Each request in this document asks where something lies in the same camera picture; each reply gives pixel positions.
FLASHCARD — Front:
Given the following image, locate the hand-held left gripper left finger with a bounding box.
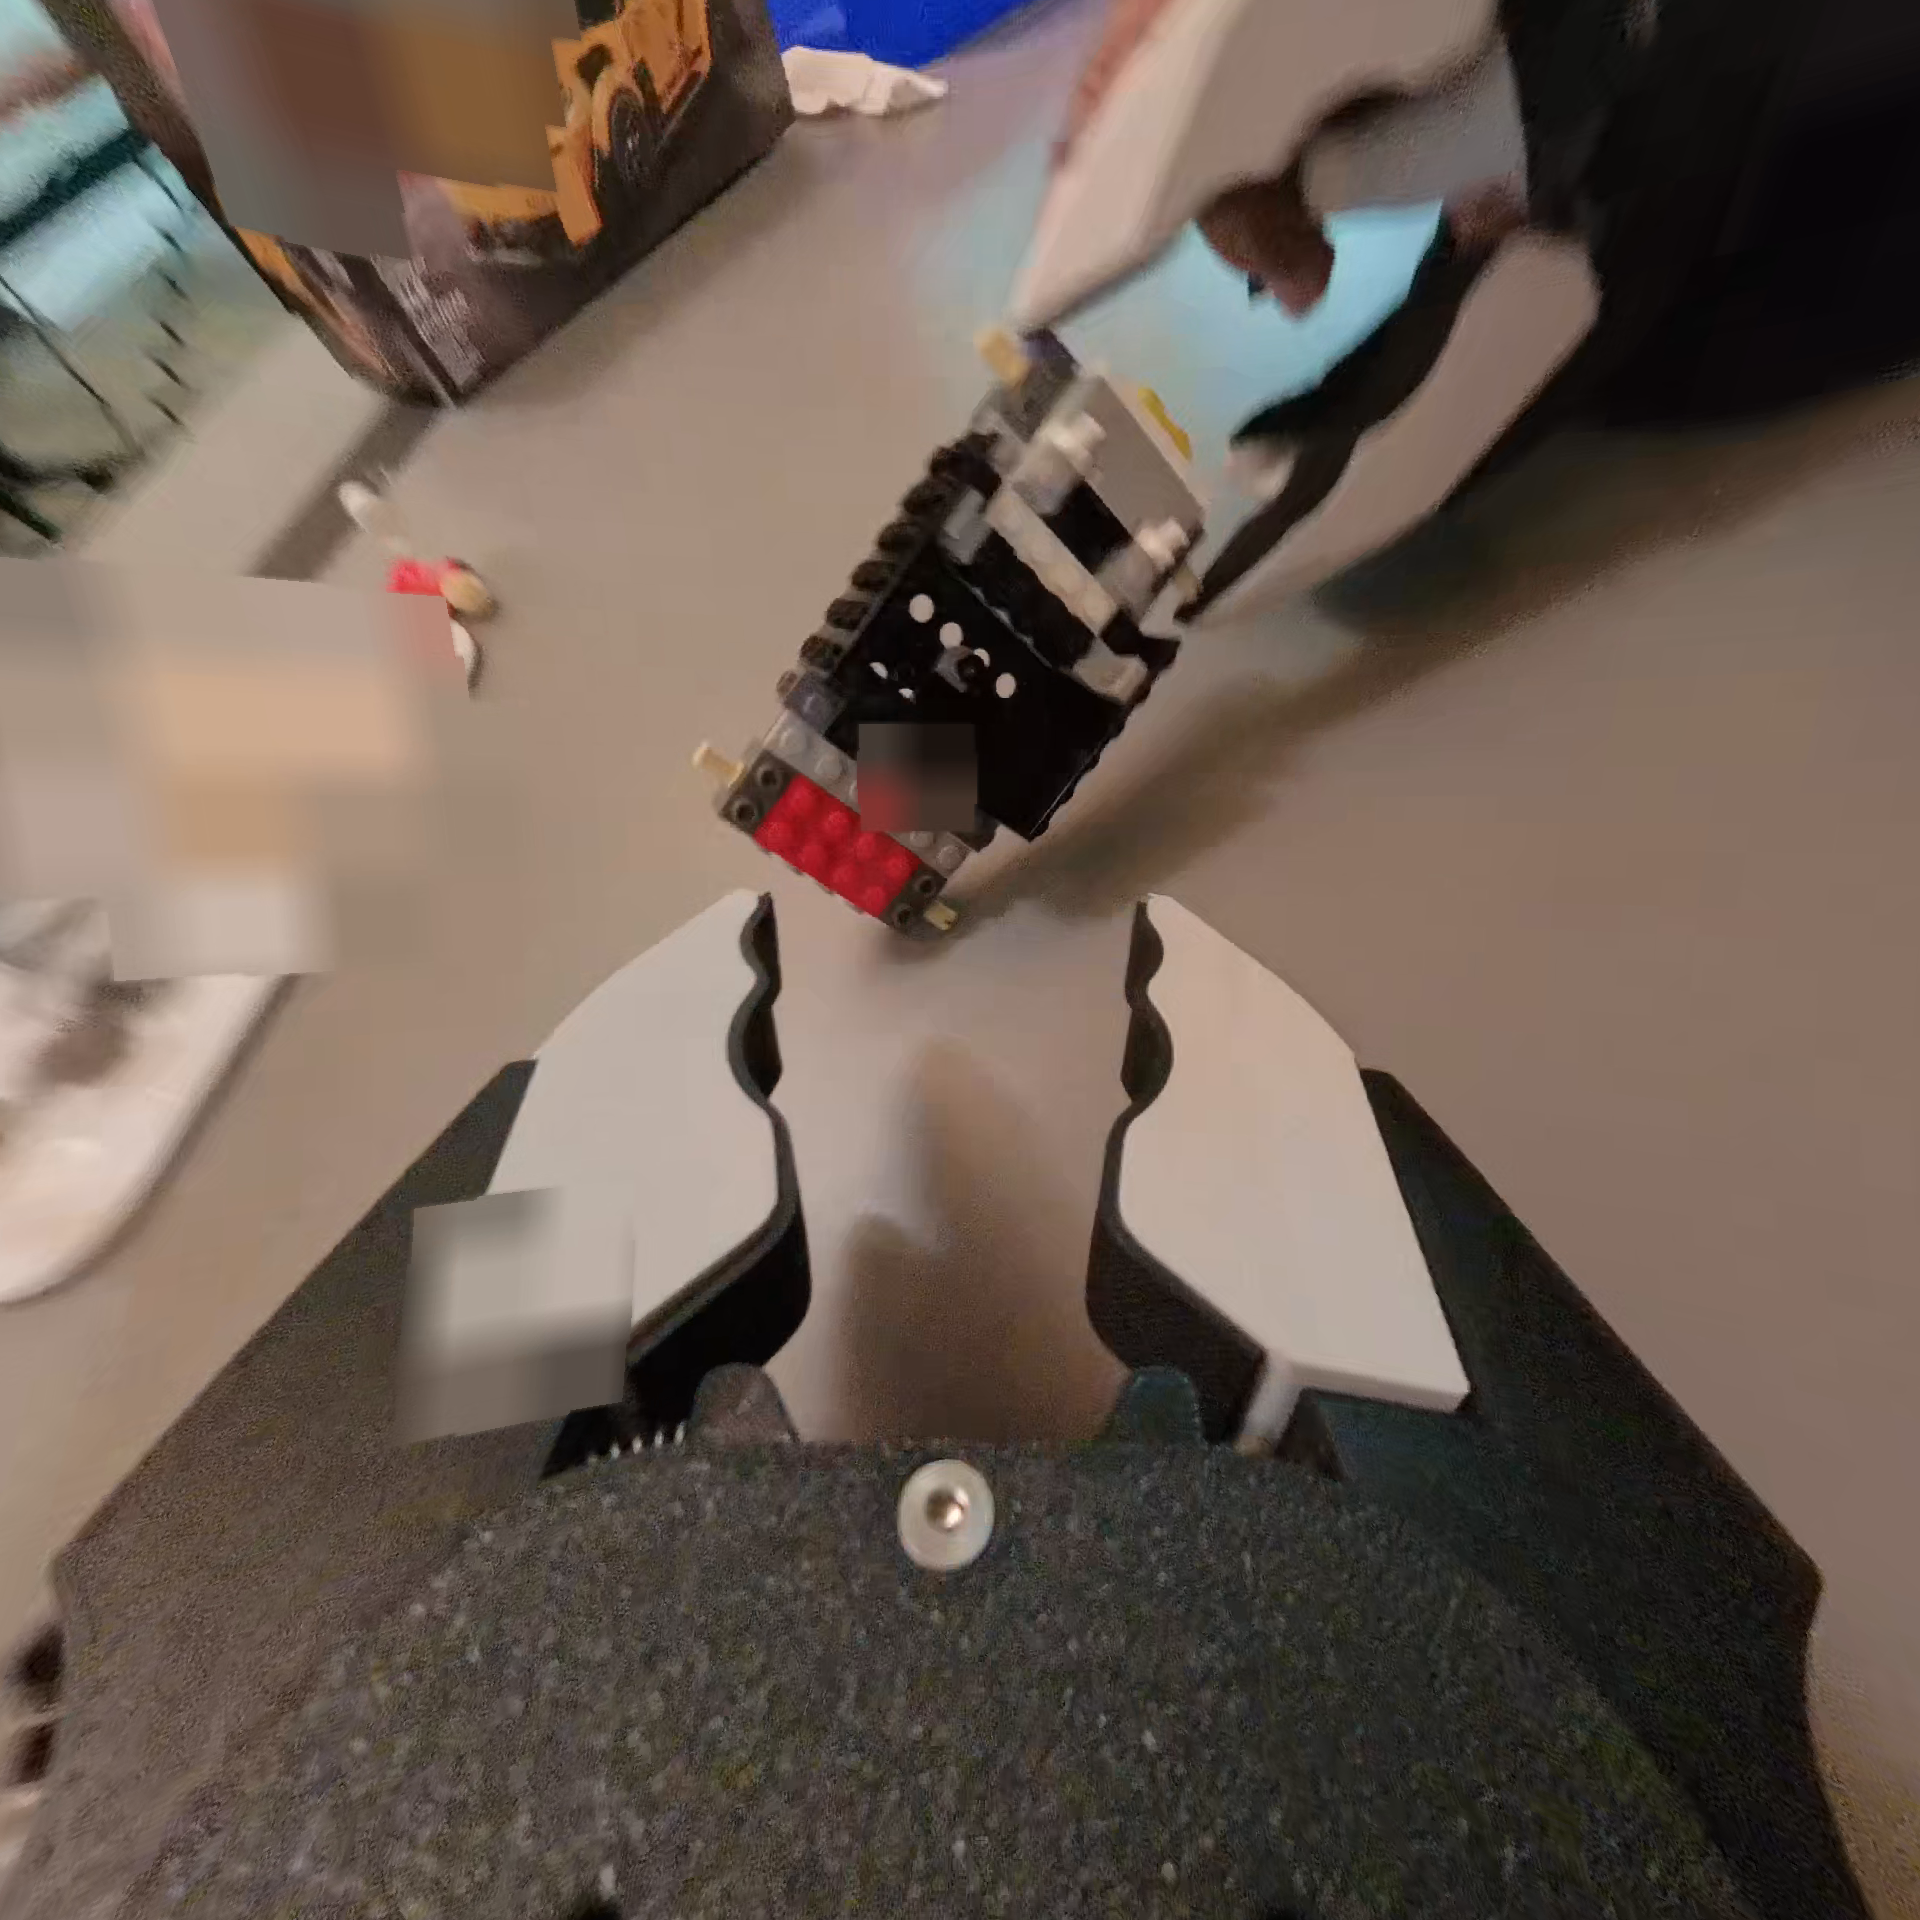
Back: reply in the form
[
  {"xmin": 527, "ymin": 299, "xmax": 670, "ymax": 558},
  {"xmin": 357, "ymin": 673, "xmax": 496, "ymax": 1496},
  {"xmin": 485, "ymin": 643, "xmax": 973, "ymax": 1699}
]
[{"xmin": 491, "ymin": 887, "xmax": 816, "ymax": 1369}]

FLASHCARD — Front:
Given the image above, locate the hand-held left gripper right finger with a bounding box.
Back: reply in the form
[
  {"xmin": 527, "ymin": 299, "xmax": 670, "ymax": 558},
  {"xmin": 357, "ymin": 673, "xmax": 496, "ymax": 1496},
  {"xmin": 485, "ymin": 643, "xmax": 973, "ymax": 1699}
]
[{"xmin": 1084, "ymin": 891, "xmax": 1471, "ymax": 1455}]

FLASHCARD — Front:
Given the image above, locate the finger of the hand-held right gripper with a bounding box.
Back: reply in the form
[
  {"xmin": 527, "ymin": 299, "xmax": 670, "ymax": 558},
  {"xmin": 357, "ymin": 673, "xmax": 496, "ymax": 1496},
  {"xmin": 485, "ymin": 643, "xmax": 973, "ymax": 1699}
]
[
  {"xmin": 1178, "ymin": 224, "xmax": 1605, "ymax": 624},
  {"xmin": 1007, "ymin": 0, "xmax": 1508, "ymax": 333}
]

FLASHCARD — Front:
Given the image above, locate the blue plastic bin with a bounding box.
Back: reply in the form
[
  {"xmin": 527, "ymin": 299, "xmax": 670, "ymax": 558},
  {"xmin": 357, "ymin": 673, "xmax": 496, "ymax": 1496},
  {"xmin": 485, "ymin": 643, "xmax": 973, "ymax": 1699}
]
[{"xmin": 766, "ymin": 0, "xmax": 1038, "ymax": 69}]

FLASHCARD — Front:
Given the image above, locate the toy brick car model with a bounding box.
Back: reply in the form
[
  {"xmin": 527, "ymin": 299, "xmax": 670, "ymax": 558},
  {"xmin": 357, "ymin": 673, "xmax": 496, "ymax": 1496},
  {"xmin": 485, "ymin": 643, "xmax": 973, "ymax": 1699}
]
[{"xmin": 693, "ymin": 323, "xmax": 1214, "ymax": 941}]

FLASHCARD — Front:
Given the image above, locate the white book stand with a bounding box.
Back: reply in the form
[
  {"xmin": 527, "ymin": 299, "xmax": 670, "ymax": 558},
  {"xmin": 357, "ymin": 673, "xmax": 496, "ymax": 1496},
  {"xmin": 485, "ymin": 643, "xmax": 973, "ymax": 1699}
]
[{"xmin": 0, "ymin": 902, "xmax": 291, "ymax": 1307}]

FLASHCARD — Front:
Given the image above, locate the person's right forearm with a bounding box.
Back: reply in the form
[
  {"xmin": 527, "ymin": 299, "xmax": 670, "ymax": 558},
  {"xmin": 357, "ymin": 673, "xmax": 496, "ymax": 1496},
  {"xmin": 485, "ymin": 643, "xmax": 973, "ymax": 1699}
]
[{"xmin": 1499, "ymin": 0, "xmax": 1920, "ymax": 438}]

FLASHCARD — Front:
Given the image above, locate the person's right hand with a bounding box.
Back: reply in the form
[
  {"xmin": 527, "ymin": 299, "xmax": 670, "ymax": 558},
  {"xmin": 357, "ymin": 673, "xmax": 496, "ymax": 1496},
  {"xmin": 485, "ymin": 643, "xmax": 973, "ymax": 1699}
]
[{"xmin": 1197, "ymin": 173, "xmax": 1531, "ymax": 321}]

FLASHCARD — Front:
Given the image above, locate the white crumpled paper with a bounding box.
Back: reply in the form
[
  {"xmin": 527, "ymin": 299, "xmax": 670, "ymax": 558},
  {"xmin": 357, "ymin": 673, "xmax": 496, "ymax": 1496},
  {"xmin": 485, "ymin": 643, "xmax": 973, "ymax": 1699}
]
[{"xmin": 779, "ymin": 46, "xmax": 951, "ymax": 120}]

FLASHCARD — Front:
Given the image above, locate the black toy car set box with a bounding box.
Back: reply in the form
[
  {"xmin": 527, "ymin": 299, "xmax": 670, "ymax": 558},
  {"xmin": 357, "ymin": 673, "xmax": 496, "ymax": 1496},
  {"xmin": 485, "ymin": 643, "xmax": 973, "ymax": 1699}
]
[{"xmin": 90, "ymin": 0, "xmax": 798, "ymax": 408}]

